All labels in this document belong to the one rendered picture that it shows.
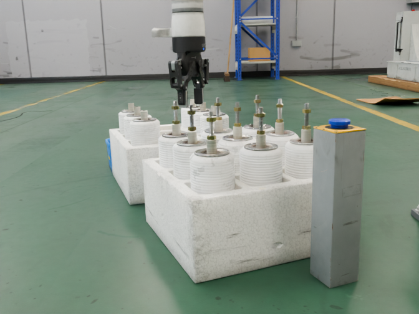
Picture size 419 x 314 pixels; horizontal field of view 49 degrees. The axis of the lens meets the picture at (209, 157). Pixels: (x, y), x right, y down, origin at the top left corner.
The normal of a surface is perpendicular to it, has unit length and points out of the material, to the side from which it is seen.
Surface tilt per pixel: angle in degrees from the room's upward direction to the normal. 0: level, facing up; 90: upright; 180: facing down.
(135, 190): 90
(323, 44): 90
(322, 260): 90
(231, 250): 90
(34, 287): 0
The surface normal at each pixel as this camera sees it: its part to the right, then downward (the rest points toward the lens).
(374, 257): -0.03, -0.97
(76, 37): 0.00, 0.23
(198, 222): 0.38, 0.20
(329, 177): -0.92, 0.11
